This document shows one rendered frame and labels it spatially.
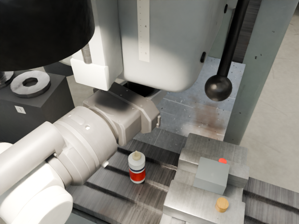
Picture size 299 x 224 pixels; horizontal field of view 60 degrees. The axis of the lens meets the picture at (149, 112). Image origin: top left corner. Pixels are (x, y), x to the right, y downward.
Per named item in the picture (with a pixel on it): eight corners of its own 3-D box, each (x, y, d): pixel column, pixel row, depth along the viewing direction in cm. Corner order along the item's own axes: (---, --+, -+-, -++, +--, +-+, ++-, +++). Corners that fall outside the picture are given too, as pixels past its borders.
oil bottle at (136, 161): (141, 186, 65) (140, 161, 57) (127, 180, 66) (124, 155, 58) (147, 173, 67) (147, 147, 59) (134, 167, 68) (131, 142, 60)
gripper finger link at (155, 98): (162, 95, 46) (140, 114, 42) (163, 81, 44) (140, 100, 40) (170, 98, 45) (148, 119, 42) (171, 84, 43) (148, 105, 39)
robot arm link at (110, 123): (162, 96, 36) (102, 152, 30) (159, 139, 43) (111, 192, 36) (98, 64, 42) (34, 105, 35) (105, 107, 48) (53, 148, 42)
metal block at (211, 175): (220, 201, 53) (226, 186, 49) (191, 191, 55) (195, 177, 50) (224, 179, 57) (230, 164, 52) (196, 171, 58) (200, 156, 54)
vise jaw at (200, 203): (237, 240, 49) (242, 232, 46) (162, 213, 53) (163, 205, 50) (240, 211, 53) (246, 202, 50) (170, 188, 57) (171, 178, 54)
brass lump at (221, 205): (225, 214, 49) (228, 210, 47) (214, 210, 49) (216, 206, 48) (227, 203, 50) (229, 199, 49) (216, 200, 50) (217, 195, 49)
